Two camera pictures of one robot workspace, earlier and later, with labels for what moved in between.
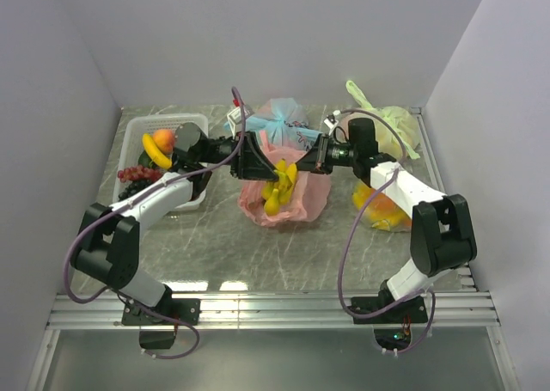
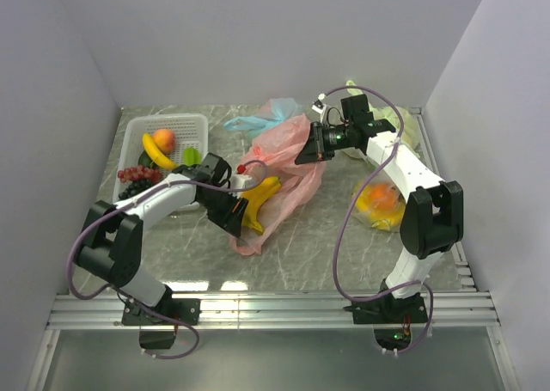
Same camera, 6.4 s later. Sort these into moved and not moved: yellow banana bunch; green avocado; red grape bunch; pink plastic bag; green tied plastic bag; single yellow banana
Moved: pink plastic bag; yellow banana bunch
Not moved: red grape bunch; green avocado; green tied plastic bag; single yellow banana
